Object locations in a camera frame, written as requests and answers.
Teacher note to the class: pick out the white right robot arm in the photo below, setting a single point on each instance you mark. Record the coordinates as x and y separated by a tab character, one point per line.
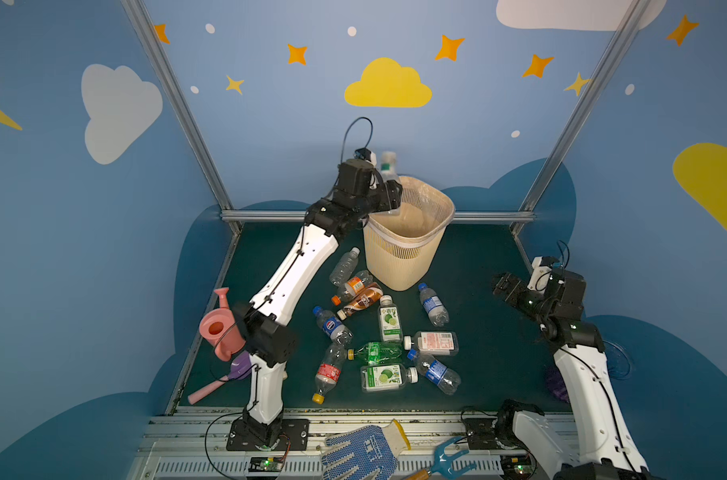
606	449

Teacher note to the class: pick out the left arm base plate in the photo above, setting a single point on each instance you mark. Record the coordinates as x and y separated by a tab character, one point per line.
249	435

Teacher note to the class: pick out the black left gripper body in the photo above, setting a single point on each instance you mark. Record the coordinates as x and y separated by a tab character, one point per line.
390	194

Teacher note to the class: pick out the lime label bottle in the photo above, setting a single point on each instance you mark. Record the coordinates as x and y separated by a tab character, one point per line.
383	378
389	322

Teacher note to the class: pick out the green sprite bottle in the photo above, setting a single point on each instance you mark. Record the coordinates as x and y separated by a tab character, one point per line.
376	353

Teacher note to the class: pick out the red label cola bottle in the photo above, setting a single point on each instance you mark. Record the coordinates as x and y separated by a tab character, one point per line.
328	373

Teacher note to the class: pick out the pink label white cap bottle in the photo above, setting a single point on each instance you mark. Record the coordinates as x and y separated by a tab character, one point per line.
434	343

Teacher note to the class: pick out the clear bottle grey cap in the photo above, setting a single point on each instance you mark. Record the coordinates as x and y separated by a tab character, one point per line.
389	168

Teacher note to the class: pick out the blue pepsi bottle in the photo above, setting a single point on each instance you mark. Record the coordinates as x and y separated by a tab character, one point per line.
332	326

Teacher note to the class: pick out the orange cap soda bottle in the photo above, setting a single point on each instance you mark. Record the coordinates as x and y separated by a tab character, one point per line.
353	287

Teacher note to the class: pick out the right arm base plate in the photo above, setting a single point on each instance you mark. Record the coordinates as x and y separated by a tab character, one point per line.
481	433

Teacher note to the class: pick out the pink toy watering can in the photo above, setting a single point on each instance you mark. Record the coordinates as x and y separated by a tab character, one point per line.
220	330

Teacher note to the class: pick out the upright lime label bottle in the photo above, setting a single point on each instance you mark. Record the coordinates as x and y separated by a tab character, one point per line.
389	322

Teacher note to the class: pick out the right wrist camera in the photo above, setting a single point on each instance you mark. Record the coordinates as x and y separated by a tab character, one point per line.
542	268

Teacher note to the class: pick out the beige plastic waste bin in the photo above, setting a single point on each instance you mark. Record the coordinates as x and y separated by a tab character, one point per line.
399	248

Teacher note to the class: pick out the blue garden hand fork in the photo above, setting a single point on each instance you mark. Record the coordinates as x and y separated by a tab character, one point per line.
443	463

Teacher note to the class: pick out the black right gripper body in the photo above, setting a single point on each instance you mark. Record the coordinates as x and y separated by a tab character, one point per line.
508	287

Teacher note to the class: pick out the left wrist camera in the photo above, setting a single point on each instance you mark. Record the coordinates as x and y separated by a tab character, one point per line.
366	154

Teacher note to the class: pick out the purple toy spatula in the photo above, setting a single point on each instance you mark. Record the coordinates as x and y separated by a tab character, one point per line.
240	369

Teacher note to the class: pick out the blue knitted work glove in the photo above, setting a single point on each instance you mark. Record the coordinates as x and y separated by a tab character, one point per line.
370	452

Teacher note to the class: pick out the brown coffee drink bottle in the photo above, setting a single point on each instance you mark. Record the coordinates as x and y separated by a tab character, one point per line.
366	299

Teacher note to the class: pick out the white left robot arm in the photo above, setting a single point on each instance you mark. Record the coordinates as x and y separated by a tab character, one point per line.
263	321

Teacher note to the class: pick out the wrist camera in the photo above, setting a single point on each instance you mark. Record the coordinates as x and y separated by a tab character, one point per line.
542	268
366	154

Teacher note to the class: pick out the blue label water bottle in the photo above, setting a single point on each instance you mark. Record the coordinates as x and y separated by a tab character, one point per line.
446	379

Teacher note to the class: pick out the small blue cap bottle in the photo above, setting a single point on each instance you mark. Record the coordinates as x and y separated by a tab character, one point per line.
434	307

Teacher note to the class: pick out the clear plain plastic bottle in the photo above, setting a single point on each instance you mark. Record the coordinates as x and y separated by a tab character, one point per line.
343	270

